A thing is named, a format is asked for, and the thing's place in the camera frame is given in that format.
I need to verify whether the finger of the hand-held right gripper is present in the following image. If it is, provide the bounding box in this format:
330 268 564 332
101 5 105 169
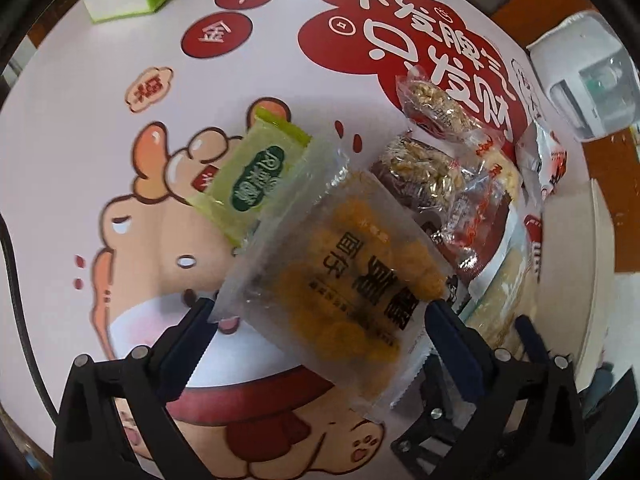
514 314 546 359
390 360 477 468

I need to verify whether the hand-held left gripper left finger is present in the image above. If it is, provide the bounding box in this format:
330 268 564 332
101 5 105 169
52 297 221 480

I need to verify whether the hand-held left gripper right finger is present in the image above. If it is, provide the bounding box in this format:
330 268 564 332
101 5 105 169
424 299 588 480

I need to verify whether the large toast bread packet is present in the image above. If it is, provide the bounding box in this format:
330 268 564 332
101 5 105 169
457 200 543 356

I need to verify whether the yellow puffed snack clear packet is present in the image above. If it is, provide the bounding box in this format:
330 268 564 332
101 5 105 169
207 119 453 423

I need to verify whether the pale yellow snack bar packet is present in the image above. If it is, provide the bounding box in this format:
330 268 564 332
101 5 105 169
487 152 523 196

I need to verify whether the green snack packet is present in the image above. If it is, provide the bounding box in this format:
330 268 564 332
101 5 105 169
192 105 313 247

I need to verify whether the red and white snack packet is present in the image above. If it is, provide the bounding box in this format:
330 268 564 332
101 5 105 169
515 121 568 203

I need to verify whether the brown nut bar clear packet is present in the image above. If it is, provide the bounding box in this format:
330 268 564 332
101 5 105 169
369 132 507 273

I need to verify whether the seeded nut bar clear packet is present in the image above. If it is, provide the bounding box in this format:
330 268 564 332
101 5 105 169
396 71 501 148

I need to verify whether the white sterilizer cabinet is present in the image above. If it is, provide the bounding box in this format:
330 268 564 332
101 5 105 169
527 12 640 142

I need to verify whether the black cable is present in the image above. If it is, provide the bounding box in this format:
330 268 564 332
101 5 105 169
0 215 56 421

